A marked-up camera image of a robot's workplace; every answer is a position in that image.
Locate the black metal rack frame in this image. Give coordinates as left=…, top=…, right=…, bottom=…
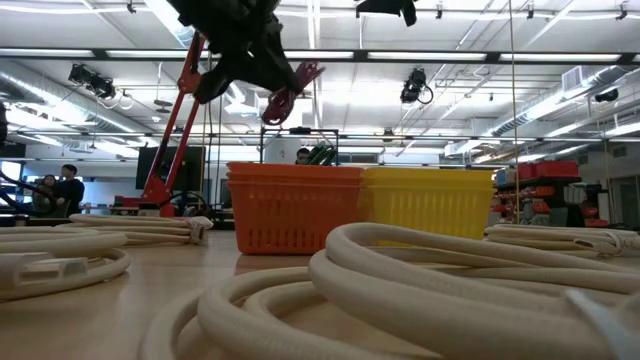
left=258, top=127, right=340, bottom=166

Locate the black cable hose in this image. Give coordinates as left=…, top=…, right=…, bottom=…
left=0, top=169, right=57, bottom=219

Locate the yellow plastic basket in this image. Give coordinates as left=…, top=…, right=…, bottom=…
left=360, top=167, right=497, bottom=247

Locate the black overhead frame bar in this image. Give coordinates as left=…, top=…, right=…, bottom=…
left=0, top=47, right=640, bottom=65

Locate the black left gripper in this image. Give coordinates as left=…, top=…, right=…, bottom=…
left=167, top=0, right=306, bottom=105

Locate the green braided USB cable bundle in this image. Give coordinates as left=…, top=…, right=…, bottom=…
left=304, top=143, right=339, bottom=167

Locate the black monitor screen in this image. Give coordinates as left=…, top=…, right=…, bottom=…
left=135, top=145, right=207, bottom=192

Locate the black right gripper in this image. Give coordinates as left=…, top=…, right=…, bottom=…
left=355, top=0, right=419, bottom=27

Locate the yellow extension cord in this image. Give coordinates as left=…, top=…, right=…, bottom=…
left=508, top=0, right=521, bottom=226

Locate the orange plastic basket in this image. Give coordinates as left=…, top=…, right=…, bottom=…
left=226, top=161, right=365, bottom=256

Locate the white LED light strip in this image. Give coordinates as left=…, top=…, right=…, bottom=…
left=105, top=49, right=221, bottom=59
left=284, top=50, right=355, bottom=60
left=499, top=53, right=622, bottom=63
left=368, top=51, right=488, bottom=62
left=0, top=48, right=96, bottom=58

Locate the white USB cable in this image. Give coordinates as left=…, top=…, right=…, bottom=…
left=68, top=213, right=215, bottom=247
left=0, top=225, right=132, bottom=304
left=138, top=222, right=640, bottom=360
left=483, top=223, right=640, bottom=260

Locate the shelf with red bins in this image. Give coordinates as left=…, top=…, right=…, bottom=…
left=492, top=159, right=611, bottom=230

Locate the red desk lamp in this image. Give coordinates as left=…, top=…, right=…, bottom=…
left=139, top=30, right=207, bottom=219

